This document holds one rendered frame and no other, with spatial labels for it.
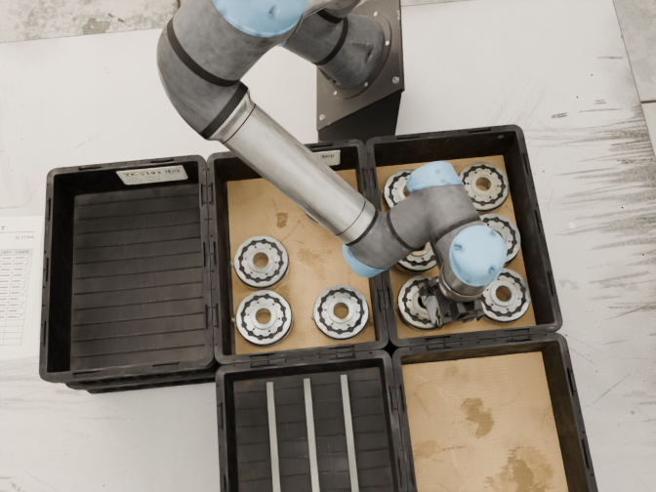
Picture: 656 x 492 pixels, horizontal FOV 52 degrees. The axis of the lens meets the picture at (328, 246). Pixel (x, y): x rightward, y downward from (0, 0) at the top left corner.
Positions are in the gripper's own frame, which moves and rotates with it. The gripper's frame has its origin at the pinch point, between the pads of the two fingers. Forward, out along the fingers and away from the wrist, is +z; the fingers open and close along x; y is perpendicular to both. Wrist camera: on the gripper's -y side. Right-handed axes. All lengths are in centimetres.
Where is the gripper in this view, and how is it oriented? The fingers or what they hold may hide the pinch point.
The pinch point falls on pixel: (441, 297)
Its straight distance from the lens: 127.6
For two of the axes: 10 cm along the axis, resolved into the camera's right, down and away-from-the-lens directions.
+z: 0.2, 3.1, 9.5
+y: 2.0, 9.3, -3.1
